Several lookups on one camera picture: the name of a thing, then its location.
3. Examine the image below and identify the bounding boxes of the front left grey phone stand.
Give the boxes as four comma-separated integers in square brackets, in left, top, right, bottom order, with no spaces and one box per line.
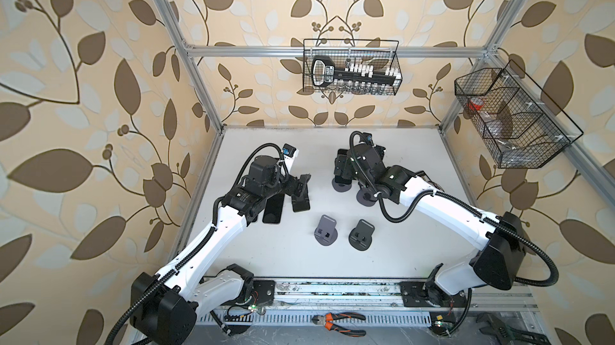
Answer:
[314,215,338,247]

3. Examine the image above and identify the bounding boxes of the black socket tool set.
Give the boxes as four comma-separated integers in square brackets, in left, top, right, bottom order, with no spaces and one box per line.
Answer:
[307,56,402,90]

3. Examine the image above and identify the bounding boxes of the right wire basket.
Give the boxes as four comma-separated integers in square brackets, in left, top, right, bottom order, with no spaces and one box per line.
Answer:
[454,60,584,169]

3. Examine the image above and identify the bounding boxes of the middle grey phone stand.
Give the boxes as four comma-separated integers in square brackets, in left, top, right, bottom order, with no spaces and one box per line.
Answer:
[357,188,378,207]

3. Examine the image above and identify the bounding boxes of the orange handled pliers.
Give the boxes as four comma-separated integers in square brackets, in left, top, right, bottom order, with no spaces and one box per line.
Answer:
[311,310,367,338]

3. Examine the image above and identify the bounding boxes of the back wire basket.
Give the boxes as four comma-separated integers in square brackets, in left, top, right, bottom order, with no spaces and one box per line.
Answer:
[302,37,403,96]

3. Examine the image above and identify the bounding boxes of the black adjustable wrench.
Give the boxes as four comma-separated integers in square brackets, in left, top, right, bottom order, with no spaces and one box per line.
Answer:
[476,313,551,345]

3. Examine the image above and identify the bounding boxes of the red-edged black phone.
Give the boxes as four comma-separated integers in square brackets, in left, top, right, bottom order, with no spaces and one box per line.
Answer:
[263,199,283,224]

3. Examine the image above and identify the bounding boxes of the wire basket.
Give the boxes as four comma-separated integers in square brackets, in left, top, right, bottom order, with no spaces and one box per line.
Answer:
[302,37,403,96]
[454,60,584,169]

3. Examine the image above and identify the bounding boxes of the front right grey phone stand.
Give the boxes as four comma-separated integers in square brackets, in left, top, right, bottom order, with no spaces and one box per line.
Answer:
[348,219,376,251]

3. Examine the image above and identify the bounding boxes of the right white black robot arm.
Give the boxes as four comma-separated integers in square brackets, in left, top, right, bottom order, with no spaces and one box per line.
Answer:
[332,130,560,337]

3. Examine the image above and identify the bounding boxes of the back left grey phone stand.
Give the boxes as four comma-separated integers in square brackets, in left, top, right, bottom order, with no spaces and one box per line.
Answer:
[332,178,352,193]

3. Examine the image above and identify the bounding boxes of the grey phone stand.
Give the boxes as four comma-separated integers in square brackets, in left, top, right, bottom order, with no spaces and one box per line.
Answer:
[332,178,352,193]
[314,215,338,247]
[357,188,378,207]
[348,219,376,251]

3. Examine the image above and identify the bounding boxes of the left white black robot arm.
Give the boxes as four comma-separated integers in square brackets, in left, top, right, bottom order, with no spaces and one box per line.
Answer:
[105,143,311,344]

